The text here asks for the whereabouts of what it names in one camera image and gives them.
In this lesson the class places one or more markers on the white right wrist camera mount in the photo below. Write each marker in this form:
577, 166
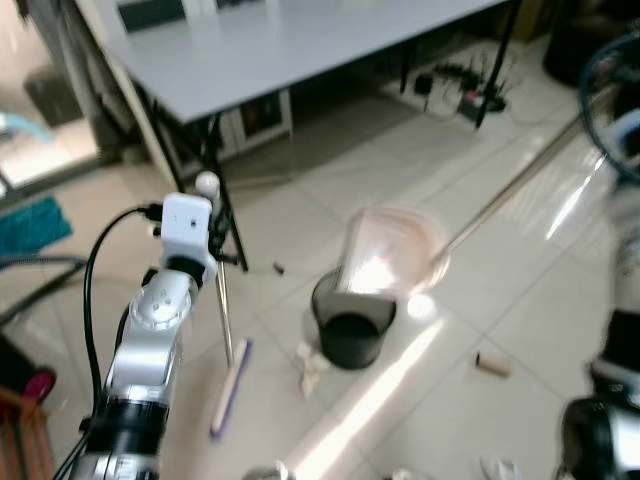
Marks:
628, 135

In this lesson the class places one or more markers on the black round waste bin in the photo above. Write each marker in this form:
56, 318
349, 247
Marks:
352, 335

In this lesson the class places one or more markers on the small dark floor scrap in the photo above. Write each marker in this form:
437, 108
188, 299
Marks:
279, 268

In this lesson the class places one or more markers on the black chair base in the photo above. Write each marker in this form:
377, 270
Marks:
40, 285

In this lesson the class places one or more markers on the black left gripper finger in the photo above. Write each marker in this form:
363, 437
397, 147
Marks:
232, 261

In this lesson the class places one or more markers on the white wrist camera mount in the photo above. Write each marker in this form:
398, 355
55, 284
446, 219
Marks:
186, 225
628, 135

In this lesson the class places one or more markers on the white low cabinet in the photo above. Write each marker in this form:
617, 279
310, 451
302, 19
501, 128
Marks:
258, 120

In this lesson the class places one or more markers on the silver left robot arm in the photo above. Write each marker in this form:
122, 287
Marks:
150, 340

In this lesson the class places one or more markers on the brown wooden furniture piece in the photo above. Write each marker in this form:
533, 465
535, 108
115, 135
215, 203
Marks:
20, 435

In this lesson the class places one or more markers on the broom with purple head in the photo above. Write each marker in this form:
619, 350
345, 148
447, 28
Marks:
232, 385

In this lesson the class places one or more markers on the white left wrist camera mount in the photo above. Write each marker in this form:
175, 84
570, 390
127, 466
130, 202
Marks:
186, 225

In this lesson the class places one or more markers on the crumpled white paper scrap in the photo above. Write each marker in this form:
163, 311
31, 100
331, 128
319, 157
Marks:
310, 368

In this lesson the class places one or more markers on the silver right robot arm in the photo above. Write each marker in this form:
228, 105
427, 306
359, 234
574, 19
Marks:
612, 400

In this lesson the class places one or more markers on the brown cardboard tube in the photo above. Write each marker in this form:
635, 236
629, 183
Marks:
492, 364

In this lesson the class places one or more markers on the teal woven mat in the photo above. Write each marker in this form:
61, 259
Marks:
30, 225

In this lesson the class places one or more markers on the grey table with black legs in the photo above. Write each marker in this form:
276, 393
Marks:
290, 45

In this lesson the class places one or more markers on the dark laptop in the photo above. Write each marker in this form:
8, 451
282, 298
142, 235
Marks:
150, 14

